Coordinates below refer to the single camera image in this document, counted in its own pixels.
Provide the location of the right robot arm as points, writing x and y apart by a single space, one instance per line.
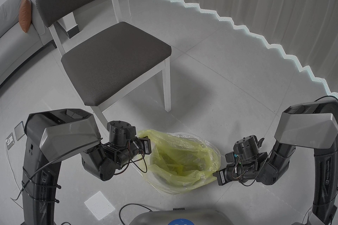
303 126

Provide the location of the orange cushion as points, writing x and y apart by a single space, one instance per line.
25 14

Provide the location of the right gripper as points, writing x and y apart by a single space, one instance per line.
229 173

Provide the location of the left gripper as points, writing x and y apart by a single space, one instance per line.
140 148

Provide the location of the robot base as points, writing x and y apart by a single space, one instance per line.
158 218

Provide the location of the yellow plastic bag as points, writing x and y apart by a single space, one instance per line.
184 176

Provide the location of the grey cushion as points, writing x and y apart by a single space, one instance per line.
10 10

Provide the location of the grey chair with white legs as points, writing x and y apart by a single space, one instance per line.
111 60

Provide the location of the white trash bin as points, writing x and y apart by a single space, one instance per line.
182 135

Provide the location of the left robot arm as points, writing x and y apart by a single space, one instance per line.
66 131

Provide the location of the pale grey sofa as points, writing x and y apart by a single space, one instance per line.
15 52

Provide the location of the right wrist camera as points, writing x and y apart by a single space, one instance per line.
229 158

